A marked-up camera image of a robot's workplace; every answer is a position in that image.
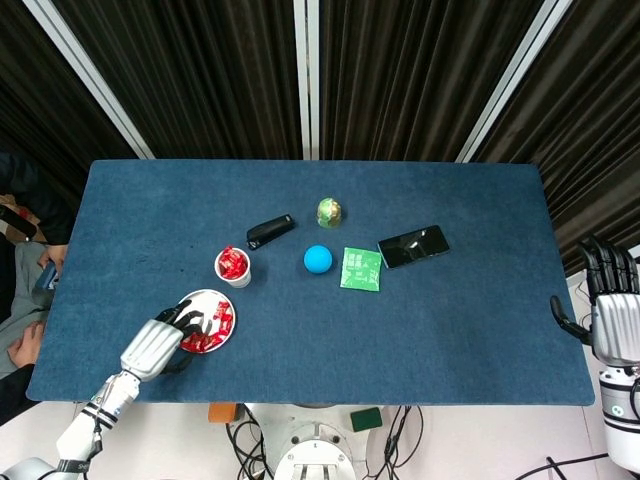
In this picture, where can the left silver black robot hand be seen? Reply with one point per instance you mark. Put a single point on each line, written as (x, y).
(150, 347)

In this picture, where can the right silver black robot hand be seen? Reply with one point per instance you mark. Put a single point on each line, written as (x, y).
(617, 325)

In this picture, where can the heap of red candies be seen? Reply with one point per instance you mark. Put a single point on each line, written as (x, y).
(222, 325)

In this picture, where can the red candy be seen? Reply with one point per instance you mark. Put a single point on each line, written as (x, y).
(240, 260)
(228, 252)
(241, 271)
(227, 270)

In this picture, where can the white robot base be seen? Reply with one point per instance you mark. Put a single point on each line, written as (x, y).
(315, 450)

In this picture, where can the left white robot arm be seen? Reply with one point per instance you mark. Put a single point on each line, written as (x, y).
(85, 430)

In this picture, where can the white paper cup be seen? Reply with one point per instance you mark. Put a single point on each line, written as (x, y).
(241, 283)

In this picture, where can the round metal plate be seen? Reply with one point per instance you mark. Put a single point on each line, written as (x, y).
(205, 300)

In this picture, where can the orange box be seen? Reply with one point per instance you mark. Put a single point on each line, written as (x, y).
(222, 413)

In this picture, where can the blue handheld phone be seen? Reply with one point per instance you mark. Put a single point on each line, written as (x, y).
(47, 276)

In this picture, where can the person in grey clothes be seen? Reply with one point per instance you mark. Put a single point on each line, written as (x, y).
(25, 305)

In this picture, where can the black stapler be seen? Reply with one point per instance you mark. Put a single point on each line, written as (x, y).
(270, 231)

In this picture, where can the blue foam ball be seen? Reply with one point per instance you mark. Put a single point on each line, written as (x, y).
(318, 260)

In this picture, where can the person in dark jacket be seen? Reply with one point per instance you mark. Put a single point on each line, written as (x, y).
(35, 190)

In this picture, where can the black pleated curtain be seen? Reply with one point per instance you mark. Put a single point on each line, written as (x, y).
(200, 75)
(40, 100)
(410, 75)
(590, 125)

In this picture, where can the blue table cloth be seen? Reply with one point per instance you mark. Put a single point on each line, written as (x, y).
(400, 325)

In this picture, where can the black smartphone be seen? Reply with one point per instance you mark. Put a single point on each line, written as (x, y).
(414, 246)

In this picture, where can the green gold domed tin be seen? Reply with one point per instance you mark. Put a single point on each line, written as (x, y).
(330, 213)

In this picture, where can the green sachet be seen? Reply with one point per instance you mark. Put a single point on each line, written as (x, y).
(361, 269)

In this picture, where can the dark green box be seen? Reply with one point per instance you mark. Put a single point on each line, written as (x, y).
(366, 420)

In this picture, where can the white low frame rail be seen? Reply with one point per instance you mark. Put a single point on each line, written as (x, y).
(577, 270)

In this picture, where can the white frame post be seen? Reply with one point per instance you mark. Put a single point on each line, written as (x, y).
(306, 75)
(515, 80)
(90, 80)

